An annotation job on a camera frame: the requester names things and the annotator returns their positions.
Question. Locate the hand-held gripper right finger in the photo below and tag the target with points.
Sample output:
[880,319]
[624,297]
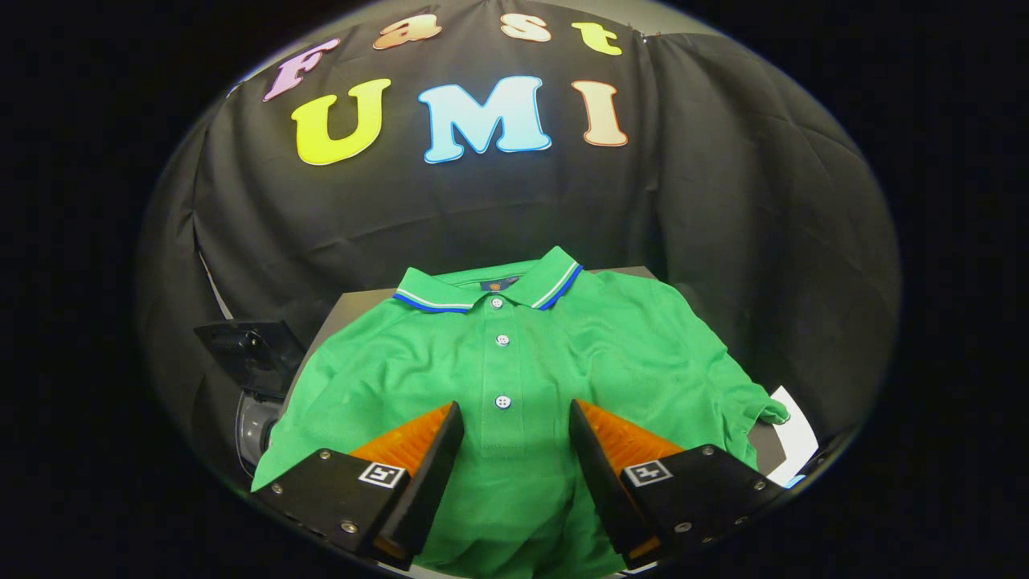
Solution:
[603,482]

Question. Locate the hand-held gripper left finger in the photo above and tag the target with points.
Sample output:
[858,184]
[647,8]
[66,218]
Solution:
[430,482]

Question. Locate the green polo shirt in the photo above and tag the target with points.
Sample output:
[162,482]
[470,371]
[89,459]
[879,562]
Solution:
[627,354]

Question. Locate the dark glass washing machine lid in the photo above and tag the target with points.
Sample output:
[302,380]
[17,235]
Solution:
[249,354]

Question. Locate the beige cabinet with black top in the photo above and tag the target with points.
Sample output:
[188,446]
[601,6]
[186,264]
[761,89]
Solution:
[358,310]

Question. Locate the white table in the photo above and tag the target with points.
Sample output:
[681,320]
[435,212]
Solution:
[796,438]

